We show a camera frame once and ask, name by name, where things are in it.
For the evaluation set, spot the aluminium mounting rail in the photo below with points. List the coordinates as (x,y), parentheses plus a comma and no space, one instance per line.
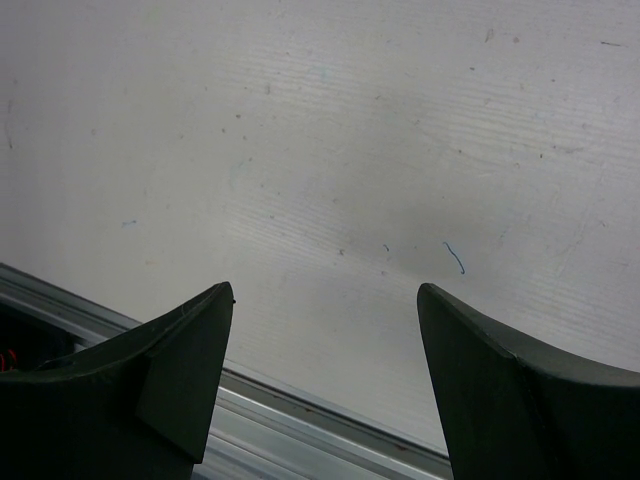
(257,431)

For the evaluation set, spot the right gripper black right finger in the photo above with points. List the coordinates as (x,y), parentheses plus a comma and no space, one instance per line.
(514,407)

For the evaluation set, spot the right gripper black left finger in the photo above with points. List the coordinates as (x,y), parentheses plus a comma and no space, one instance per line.
(136,406)

